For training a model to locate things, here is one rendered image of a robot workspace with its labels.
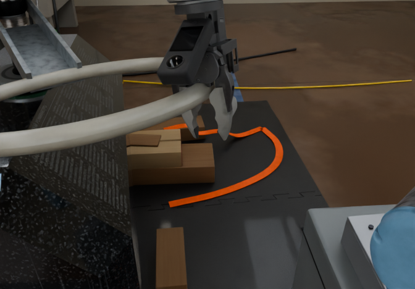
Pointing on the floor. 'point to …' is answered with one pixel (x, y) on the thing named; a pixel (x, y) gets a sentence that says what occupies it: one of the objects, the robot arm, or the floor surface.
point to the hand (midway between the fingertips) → (207, 133)
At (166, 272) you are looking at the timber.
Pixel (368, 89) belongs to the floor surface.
